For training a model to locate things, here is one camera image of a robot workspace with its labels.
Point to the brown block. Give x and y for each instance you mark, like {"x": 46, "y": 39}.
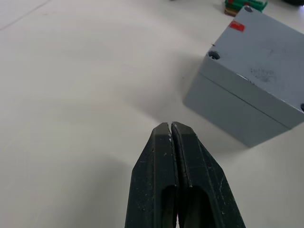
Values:
{"x": 230, "y": 11}

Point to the black object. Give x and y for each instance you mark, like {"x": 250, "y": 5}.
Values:
{"x": 294, "y": 2}

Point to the green terminal block part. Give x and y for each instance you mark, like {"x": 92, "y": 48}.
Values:
{"x": 247, "y": 4}

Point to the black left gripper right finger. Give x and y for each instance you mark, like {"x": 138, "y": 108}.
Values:
{"x": 206, "y": 185}

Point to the grey box lid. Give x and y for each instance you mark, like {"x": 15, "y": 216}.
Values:
{"x": 259, "y": 61}

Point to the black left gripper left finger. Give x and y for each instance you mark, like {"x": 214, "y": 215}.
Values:
{"x": 147, "y": 180}

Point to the grey plastic junction box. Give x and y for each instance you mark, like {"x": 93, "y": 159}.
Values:
{"x": 230, "y": 114}

